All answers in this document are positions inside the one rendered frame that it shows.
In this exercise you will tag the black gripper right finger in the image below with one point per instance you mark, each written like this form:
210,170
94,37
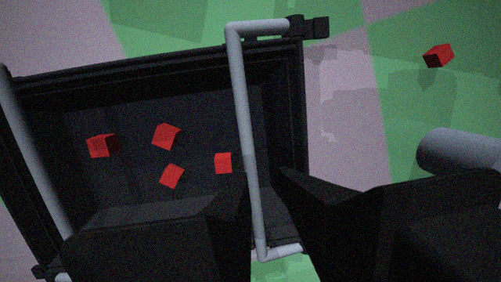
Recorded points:
349,234

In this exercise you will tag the small red block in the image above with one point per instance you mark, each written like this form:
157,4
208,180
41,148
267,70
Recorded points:
223,163
171,175
103,145
438,56
166,136

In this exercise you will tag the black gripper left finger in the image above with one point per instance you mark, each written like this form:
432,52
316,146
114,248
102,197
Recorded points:
212,246

